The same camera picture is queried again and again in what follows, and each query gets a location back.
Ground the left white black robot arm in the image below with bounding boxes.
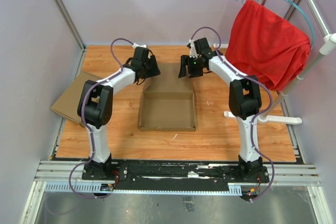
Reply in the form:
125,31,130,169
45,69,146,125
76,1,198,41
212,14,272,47
77,45,161,180

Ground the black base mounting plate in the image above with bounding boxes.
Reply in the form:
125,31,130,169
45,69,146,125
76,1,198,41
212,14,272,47
81,158,271,190

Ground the folded brown cardboard box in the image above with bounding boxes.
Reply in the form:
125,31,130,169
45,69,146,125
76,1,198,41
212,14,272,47
50,71,101,127

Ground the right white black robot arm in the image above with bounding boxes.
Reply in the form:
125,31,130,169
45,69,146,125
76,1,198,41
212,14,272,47
179,38,269,182

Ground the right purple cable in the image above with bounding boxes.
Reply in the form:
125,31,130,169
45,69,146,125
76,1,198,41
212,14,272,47
190,26,276,198

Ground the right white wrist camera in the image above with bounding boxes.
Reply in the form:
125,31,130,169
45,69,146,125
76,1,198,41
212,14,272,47
187,39,198,58

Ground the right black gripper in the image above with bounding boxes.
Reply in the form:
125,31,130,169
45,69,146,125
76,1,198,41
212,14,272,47
178,55,204,79

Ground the red cloth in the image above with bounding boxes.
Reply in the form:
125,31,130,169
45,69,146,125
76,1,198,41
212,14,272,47
225,0,311,92

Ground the grey slotted cable duct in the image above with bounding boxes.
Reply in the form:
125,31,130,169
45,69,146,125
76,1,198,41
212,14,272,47
44,182,242,196

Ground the white clothes rack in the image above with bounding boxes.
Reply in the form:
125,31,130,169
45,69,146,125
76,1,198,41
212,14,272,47
225,0,335,124

